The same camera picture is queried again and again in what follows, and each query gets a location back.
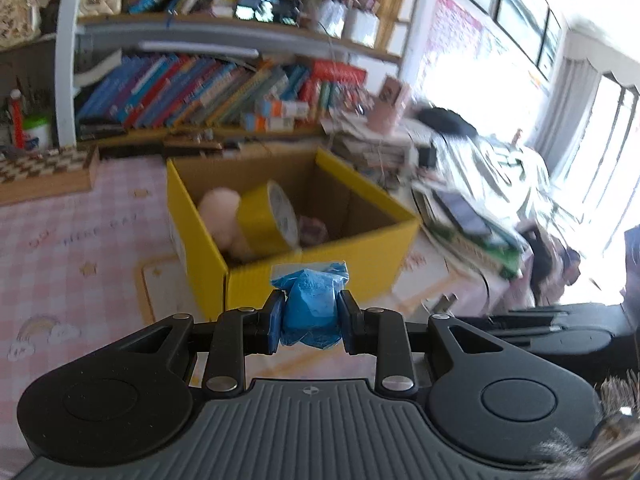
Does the red tassel ornament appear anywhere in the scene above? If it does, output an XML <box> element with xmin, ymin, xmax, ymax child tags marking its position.
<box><xmin>10</xmin><ymin>89</ymin><xmax>25</xmax><ymax>150</ymax></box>

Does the smartphone on books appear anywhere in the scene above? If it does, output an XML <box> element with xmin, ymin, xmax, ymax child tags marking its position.
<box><xmin>433</xmin><ymin>190</ymin><xmax>492</xmax><ymax>238</ymax></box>

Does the dark wooden small box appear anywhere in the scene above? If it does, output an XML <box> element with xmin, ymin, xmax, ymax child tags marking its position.
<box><xmin>163</xmin><ymin>133</ymin><xmax>224</xmax><ymax>158</ymax></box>

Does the white bookshelf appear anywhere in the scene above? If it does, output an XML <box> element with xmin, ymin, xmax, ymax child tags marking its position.
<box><xmin>54</xmin><ymin>0</ymin><xmax>424</xmax><ymax>146</ymax></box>

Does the yellow tape roll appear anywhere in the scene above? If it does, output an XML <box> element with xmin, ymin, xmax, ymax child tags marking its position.
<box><xmin>236</xmin><ymin>180</ymin><xmax>299</xmax><ymax>259</ymax></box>

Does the blue tape ball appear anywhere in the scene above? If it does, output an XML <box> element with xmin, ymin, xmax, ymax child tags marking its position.
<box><xmin>270</xmin><ymin>261</ymin><xmax>349</xmax><ymax>350</ymax></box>

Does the pink plush pig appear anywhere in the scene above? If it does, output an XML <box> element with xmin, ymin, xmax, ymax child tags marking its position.
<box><xmin>198</xmin><ymin>188</ymin><xmax>253</xmax><ymax>262</ymax></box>

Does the yellow cardboard box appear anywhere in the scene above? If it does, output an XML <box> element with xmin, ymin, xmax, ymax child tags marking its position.
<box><xmin>166</xmin><ymin>148</ymin><xmax>419</xmax><ymax>320</ymax></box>

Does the green lid white jar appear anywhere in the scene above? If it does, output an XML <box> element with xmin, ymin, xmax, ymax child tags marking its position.
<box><xmin>23</xmin><ymin>115</ymin><xmax>53</xmax><ymax>152</ymax></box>

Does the smartphone on shelf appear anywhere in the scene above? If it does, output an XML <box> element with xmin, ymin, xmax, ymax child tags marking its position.
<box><xmin>234</xmin><ymin>0</ymin><xmax>302</xmax><ymax>26</ymax></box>

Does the wooden chess board box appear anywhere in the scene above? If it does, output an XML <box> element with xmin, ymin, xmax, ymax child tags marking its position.
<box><xmin>0</xmin><ymin>148</ymin><xmax>100</xmax><ymax>206</ymax></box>

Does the pink checkered tablecloth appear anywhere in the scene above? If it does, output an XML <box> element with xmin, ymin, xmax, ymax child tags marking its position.
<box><xmin>0</xmin><ymin>152</ymin><xmax>501</xmax><ymax>466</ymax></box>

